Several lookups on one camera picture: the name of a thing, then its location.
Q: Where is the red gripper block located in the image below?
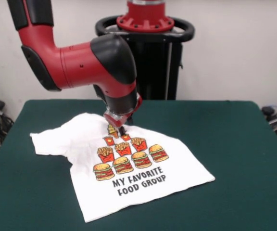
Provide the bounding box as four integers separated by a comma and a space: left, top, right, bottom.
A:
103, 95, 143, 136

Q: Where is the white printed t-shirt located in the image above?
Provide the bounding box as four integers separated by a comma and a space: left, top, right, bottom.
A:
29, 112, 216, 223

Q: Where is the dark green table cloth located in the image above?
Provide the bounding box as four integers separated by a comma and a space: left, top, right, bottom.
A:
0, 100, 277, 231

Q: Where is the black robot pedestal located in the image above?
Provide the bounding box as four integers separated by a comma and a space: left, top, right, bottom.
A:
95, 15, 196, 101

